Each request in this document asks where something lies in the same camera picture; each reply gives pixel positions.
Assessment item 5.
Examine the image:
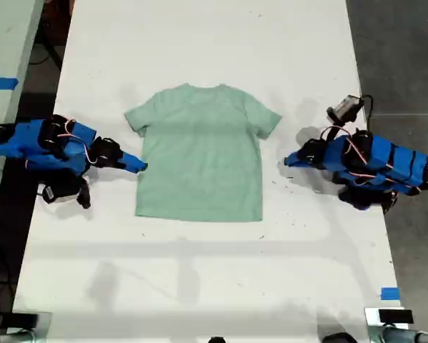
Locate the pale green T-shirt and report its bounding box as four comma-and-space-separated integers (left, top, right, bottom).
123, 83, 284, 223

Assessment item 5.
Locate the long blue tape strip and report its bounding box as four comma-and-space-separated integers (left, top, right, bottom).
0, 76, 20, 91

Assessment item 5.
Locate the pale side table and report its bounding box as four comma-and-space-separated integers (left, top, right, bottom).
0, 0, 46, 219

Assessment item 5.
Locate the short blue tape strip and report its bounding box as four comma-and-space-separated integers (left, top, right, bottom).
380, 286, 401, 302

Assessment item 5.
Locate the large black clamp knob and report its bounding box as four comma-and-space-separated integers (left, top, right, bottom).
322, 332, 358, 343

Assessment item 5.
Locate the white box with black panel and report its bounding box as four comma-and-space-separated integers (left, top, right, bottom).
364, 307, 415, 327

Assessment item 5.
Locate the small black box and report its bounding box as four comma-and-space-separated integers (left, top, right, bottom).
1, 312, 40, 331

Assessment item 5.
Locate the grey metal pipe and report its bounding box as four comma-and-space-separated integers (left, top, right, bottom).
0, 329, 38, 343
379, 326, 428, 343

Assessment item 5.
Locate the black camera stalk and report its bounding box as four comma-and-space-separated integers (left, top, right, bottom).
319, 119, 349, 141
75, 177, 92, 210

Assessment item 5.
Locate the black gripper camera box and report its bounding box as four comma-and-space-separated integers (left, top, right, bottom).
41, 176, 83, 206
327, 94, 365, 124

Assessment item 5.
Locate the black camera cable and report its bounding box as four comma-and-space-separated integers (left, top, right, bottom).
359, 94, 376, 134

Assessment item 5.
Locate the black floor cable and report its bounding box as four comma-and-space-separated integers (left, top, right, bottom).
30, 34, 66, 71

